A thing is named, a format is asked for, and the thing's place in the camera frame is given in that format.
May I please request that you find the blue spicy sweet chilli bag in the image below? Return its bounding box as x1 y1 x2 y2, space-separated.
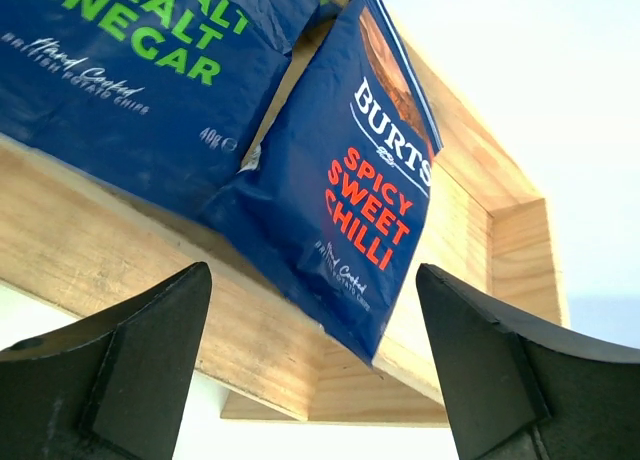
205 0 442 363

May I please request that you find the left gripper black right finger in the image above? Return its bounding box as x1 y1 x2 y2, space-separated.
416 264 639 459

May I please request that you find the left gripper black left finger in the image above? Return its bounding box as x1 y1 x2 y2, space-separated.
1 262 212 459

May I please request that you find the wooden two-tier shelf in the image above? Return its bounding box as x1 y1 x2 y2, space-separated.
0 0 571 429

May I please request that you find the blue sea salt vinegar bag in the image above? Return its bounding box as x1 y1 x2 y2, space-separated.
1 0 340 220

